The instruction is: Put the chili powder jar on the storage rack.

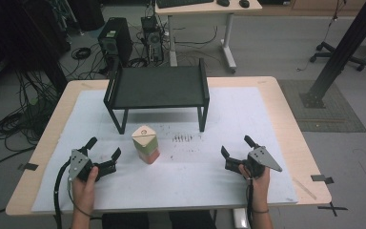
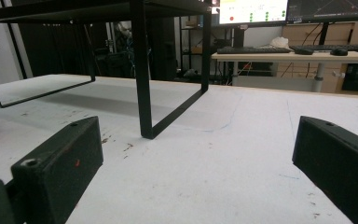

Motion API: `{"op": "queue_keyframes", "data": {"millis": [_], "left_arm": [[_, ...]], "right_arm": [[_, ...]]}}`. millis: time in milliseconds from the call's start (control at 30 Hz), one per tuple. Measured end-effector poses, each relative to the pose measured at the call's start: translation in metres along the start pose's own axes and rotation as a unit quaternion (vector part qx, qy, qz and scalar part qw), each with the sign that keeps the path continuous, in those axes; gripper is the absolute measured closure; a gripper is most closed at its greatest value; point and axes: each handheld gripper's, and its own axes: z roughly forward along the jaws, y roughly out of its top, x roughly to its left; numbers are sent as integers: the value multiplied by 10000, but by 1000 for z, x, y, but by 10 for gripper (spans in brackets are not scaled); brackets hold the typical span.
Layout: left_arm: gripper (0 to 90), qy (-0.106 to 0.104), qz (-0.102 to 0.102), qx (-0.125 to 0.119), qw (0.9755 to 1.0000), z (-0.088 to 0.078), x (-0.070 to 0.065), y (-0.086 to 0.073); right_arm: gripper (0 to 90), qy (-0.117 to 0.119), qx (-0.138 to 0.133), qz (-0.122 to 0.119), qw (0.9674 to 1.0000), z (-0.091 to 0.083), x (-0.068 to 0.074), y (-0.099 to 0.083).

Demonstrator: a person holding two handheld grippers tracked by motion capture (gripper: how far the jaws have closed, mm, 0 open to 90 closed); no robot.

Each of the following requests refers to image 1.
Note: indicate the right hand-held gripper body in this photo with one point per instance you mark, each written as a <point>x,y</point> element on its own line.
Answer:
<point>260,160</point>

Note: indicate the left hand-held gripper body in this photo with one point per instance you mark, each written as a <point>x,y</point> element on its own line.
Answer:
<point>82,165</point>

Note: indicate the black metal shelf rack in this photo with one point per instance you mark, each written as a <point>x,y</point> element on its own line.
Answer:
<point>158,87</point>

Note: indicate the person's left hand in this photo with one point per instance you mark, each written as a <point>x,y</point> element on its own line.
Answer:
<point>84,191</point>

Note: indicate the person's right hand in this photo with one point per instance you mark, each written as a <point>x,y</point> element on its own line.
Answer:
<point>260,191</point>

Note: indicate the black wrist band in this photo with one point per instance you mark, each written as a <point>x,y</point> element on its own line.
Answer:
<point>260,211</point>
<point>82,212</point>

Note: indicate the black tape piece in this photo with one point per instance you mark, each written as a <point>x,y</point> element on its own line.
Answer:
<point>30,166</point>
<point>321,178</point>

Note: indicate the white table mat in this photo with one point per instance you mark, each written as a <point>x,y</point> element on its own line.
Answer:
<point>184,184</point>

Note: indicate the white table leg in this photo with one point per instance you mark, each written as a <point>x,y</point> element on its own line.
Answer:
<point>240,219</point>

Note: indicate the grey floor mat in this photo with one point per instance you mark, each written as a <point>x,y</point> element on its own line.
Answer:
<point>330,117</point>

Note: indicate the black computer tower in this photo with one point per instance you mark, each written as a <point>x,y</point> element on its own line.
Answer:
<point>116,39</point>

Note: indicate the open computer case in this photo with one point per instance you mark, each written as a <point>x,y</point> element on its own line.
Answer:
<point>152,39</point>

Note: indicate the black chair base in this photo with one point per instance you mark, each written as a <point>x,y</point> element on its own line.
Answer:
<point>336,54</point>

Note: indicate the black computer mouse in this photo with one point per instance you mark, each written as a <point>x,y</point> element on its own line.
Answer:
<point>244,3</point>
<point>223,2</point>

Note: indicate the white desk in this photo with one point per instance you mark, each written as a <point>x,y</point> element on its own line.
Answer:
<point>203,9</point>

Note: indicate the black keyboard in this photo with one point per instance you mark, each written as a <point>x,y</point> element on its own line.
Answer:
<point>184,3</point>

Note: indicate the black metal post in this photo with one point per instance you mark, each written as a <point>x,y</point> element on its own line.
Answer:
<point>343,51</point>

